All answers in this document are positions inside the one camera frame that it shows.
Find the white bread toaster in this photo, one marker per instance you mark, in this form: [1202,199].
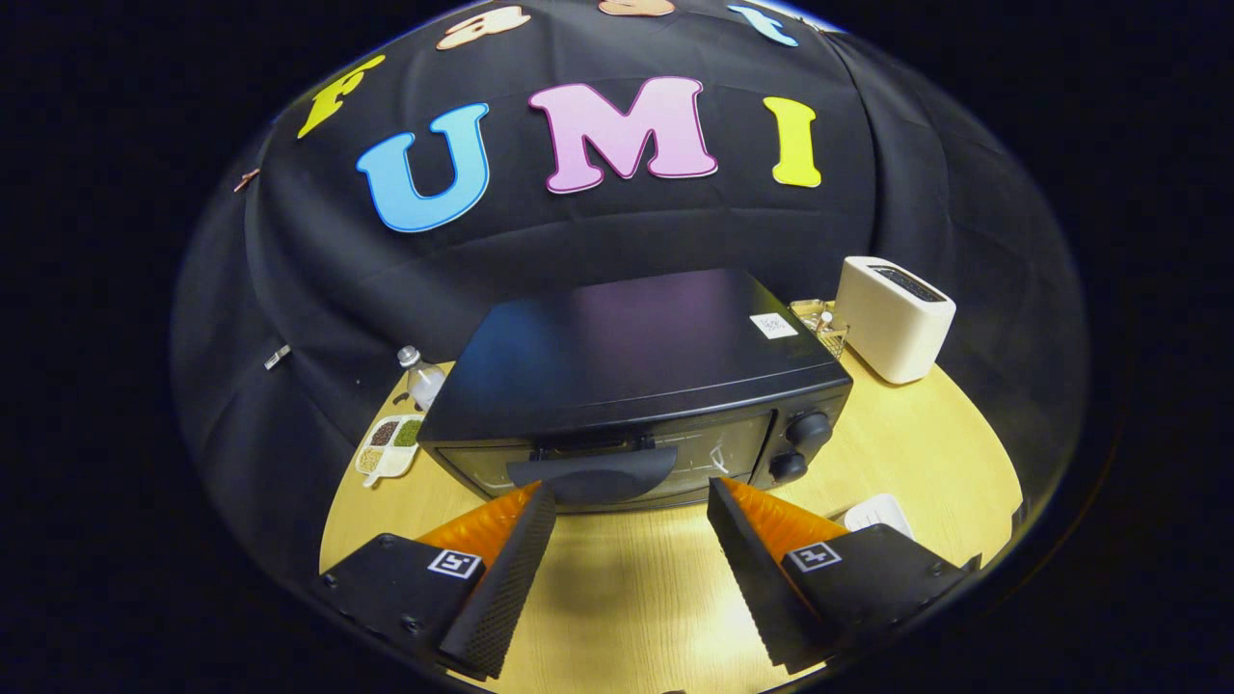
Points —
[892,318]

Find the red cloth clip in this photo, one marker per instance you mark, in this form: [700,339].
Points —
[246,179]

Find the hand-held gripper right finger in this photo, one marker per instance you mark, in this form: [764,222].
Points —
[752,578]

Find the small clear bottle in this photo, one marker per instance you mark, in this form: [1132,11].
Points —
[424,384]

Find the divided white spice dish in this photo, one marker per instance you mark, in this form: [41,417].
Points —
[386,448]

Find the black toaster oven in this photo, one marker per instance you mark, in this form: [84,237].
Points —
[627,357]

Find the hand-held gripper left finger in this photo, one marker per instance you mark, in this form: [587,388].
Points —
[506,583]

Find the white ribbed tray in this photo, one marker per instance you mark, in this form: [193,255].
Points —
[882,511]

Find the silver cloth clip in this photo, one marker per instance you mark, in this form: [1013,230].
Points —
[277,358]

